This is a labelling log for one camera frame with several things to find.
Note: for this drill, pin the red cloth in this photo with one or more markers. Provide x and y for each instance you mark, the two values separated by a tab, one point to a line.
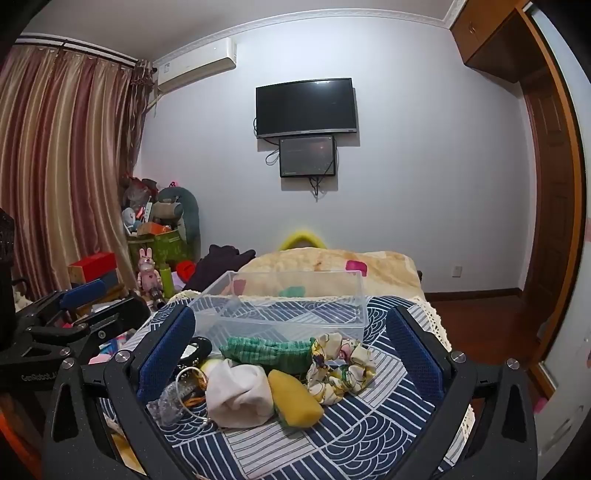
186	270

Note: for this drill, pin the clear plastic storage box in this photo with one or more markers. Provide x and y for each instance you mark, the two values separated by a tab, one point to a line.
277	318

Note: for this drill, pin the wooden door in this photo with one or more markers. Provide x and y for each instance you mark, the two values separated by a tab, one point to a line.
549	207

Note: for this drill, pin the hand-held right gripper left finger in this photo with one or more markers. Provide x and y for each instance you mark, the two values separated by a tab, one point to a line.
165	357

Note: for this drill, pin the floral fabric scrunchie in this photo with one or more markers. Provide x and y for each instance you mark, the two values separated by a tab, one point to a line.
318	384

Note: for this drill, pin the green cylinder cup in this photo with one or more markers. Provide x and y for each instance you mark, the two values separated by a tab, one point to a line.
166	282

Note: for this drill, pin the white air conditioner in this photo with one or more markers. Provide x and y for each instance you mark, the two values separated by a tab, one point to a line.
196	62

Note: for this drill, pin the beige fleece blanket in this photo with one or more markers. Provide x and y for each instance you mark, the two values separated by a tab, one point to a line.
323	261

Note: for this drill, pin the pale yellow soft ball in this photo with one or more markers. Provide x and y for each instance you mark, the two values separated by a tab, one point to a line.
208	367

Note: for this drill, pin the curtain rail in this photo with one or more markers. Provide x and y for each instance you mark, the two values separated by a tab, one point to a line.
78	48

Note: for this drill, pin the white wall outlet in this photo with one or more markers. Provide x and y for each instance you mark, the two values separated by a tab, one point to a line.
456	271

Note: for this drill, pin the white wardrobe door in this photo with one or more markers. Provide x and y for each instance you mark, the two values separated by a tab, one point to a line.
572	392

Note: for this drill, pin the black wall television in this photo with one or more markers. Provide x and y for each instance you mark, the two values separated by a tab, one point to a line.
307	107

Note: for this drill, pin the grey green plush toy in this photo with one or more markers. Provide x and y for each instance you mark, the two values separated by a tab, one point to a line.
187	213

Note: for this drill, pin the wooden overhead cabinet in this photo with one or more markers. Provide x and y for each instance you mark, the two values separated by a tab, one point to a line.
489	32

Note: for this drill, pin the white cloth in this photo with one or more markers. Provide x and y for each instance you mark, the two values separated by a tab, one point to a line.
235	392

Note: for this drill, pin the clear plastic bag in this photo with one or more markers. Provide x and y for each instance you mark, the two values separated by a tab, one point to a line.
165	410

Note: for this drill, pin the dark blue box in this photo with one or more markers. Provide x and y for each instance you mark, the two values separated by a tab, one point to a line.
105	279

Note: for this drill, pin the pink rabbit figure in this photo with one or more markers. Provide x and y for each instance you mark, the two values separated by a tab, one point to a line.
147	273

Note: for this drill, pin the green knitted cloth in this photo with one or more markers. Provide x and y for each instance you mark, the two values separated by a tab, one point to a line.
258	351

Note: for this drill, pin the yellow sock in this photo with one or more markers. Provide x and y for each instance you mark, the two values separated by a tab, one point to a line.
293	398

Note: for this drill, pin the yellow curved cushion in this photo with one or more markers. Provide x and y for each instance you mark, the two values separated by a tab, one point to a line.
302	236

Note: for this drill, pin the pile of toys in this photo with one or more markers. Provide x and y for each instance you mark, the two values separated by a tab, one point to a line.
136	207

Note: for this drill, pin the green cardboard box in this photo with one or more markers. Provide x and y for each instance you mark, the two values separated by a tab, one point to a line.
161	250

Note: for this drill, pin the blue wave patterned cloth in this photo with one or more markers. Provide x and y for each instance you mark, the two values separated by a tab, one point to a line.
369	438

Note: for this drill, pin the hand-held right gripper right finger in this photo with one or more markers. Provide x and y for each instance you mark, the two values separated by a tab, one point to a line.
415	361

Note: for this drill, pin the striped brown curtain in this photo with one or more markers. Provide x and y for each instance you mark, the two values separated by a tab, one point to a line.
60	175

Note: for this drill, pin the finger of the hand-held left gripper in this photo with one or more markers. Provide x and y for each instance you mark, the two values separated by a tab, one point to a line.
85	291
117	314

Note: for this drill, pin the black oval case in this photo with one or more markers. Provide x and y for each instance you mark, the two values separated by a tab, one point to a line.
203	345

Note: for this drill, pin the dark clothing pile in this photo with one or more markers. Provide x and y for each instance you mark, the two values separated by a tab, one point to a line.
217	266

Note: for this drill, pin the small black wall monitor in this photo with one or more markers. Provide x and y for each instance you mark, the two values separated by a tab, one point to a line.
307	156

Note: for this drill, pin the red box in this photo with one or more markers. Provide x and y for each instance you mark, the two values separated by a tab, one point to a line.
92	264

